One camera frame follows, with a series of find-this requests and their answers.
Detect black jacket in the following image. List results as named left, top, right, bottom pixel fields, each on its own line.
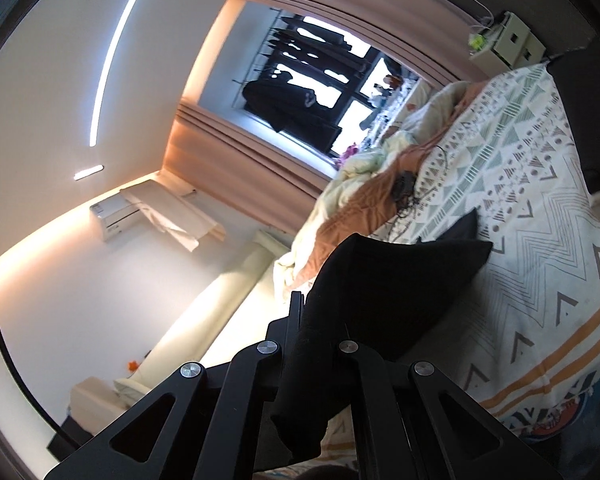
left=272, top=207, right=494, bottom=468

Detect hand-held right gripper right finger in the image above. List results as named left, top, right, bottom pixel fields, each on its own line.
left=337, top=325, right=564, bottom=480

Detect patterned window seat bedding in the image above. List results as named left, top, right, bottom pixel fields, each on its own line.
left=365, top=80, right=431, bottom=137

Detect plush toys on sill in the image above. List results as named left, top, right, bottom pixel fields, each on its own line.
left=372, top=74, right=407, bottom=109

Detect white nightstand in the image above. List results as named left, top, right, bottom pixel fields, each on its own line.
left=470, top=10, right=548, bottom=72

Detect patterned blanket with orange back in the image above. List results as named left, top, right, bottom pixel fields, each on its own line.
left=255, top=62, right=600, bottom=473

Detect pink curtain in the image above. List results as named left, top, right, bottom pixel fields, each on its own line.
left=162, top=102, right=338, bottom=233
left=235, top=0, right=486, bottom=83

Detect long ceiling light strip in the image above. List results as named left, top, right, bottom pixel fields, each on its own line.
left=87, top=0, right=161, bottom=147

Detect window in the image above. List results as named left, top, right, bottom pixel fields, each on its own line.
left=200, top=0, right=421, bottom=162

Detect black cable bundle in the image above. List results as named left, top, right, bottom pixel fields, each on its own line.
left=390, top=145, right=448, bottom=241

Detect row of dark hanging clothes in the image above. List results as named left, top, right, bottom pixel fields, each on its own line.
left=265, top=14, right=371, bottom=75

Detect white hanging garment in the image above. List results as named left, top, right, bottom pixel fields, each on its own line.
left=120, top=182, right=225, bottom=253

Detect short ceiling light strip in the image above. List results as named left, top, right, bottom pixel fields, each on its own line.
left=73, top=163, right=105, bottom=181

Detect dark clothes pile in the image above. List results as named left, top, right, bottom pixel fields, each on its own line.
left=544, top=50, right=600, bottom=196

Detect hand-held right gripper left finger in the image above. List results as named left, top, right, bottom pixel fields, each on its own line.
left=42, top=290, right=305, bottom=480

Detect white air conditioner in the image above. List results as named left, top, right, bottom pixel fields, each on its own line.
left=89, top=195, right=147, bottom=243

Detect black hanging coat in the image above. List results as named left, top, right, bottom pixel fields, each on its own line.
left=242, top=71, right=343, bottom=153

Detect cream duvet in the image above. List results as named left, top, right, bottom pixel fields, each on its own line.
left=272, top=80, right=475, bottom=306

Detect cream padded headboard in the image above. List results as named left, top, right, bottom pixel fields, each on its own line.
left=70, top=230, right=293, bottom=411

